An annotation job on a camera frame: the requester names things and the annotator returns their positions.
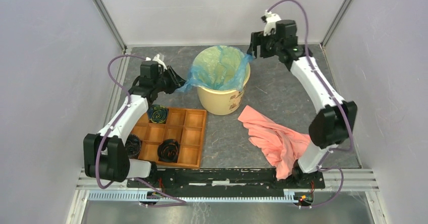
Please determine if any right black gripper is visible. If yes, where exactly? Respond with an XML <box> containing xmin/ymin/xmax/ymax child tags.
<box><xmin>247</xmin><ymin>30</ymin><xmax>283</xmax><ymax>59</ymax></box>

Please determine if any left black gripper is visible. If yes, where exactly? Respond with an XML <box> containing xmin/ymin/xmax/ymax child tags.
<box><xmin>153</xmin><ymin>65</ymin><xmax>188</xmax><ymax>95</ymax></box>

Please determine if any blue plastic trash bag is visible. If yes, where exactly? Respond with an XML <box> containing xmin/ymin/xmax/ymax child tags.
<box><xmin>177</xmin><ymin>45</ymin><xmax>253</xmax><ymax>92</ymax></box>

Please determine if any yellow plastic trash bin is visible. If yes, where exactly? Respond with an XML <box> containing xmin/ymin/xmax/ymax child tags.
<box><xmin>196</xmin><ymin>64</ymin><xmax>250</xmax><ymax>116</ymax></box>

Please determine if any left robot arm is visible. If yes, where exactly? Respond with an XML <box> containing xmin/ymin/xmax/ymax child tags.
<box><xmin>83</xmin><ymin>60</ymin><xmax>186</xmax><ymax>188</ymax></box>

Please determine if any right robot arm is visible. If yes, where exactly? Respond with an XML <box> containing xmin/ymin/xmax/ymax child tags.
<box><xmin>247</xmin><ymin>17</ymin><xmax>357</xmax><ymax>188</ymax></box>

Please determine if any dark coiled roll with yellow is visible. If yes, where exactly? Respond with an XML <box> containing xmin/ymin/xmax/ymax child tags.
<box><xmin>147</xmin><ymin>104</ymin><xmax>169</xmax><ymax>124</ymax></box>

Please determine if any black coiled roll bottom centre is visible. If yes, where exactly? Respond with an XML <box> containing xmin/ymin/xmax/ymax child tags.
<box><xmin>157</xmin><ymin>139</ymin><xmax>180</xmax><ymax>163</ymax></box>

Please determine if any black coiled roll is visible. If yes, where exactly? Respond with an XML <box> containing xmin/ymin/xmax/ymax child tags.
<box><xmin>157</xmin><ymin>139</ymin><xmax>180</xmax><ymax>163</ymax></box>
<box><xmin>125</xmin><ymin>134</ymin><xmax>142</xmax><ymax>159</ymax></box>

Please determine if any black coiled roll bottom left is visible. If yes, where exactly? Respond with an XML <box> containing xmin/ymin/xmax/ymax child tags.
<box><xmin>125</xmin><ymin>134</ymin><xmax>142</xmax><ymax>159</ymax></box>

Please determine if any pink cloth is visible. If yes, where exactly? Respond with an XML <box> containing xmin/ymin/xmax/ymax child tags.
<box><xmin>238</xmin><ymin>105</ymin><xmax>310</xmax><ymax>180</ymax></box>

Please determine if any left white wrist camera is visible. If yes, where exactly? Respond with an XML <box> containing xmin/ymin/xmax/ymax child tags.
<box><xmin>145</xmin><ymin>53</ymin><xmax>167</xmax><ymax>70</ymax></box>

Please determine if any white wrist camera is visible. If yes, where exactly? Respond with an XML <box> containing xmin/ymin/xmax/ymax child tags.
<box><xmin>145</xmin><ymin>53</ymin><xmax>167</xmax><ymax>70</ymax></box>
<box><xmin>262</xmin><ymin>10</ymin><xmax>281</xmax><ymax>36</ymax></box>

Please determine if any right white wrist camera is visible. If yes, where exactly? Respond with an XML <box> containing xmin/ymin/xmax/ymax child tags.
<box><xmin>262</xmin><ymin>10</ymin><xmax>281</xmax><ymax>36</ymax></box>

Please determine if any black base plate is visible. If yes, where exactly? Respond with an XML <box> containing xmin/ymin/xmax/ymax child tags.
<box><xmin>145</xmin><ymin>168</ymin><xmax>326</xmax><ymax>198</ymax></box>

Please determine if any slotted cable duct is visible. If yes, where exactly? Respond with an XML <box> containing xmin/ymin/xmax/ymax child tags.
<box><xmin>87</xmin><ymin>191</ymin><xmax>296</xmax><ymax>203</ymax></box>

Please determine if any aluminium frame rail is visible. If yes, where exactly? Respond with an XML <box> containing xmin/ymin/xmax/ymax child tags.
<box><xmin>77</xmin><ymin>168</ymin><xmax>379</xmax><ymax>192</ymax></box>

